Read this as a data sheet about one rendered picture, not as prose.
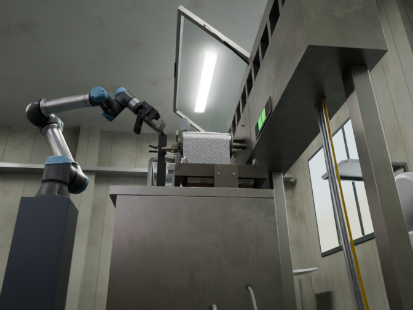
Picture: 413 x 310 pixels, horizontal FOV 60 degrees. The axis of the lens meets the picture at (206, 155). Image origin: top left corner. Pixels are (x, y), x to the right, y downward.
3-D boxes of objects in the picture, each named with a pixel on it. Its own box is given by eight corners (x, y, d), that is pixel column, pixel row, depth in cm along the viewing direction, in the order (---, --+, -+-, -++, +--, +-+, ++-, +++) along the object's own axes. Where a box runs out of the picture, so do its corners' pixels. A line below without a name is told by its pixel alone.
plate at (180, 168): (174, 187, 166) (174, 175, 169) (258, 190, 170) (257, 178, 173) (174, 175, 152) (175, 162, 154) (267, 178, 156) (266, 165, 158)
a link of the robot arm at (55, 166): (35, 179, 162) (40, 152, 168) (53, 189, 174) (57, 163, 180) (59, 178, 160) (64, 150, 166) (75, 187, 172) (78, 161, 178)
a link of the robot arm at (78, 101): (17, 96, 188) (104, 80, 179) (31, 107, 197) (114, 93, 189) (13, 115, 183) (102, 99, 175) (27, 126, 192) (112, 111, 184)
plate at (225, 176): (214, 189, 151) (213, 165, 155) (237, 190, 152) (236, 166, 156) (214, 187, 149) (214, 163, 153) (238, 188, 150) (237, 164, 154)
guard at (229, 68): (176, 111, 297) (176, 110, 297) (223, 147, 287) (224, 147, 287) (182, 12, 202) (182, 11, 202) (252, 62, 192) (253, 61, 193)
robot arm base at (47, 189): (28, 198, 155) (32, 176, 159) (39, 208, 168) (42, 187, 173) (65, 199, 157) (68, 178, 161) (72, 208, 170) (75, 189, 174)
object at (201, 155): (182, 181, 172) (182, 146, 180) (230, 182, 175) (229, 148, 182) (182, 181, 172) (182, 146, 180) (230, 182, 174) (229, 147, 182)
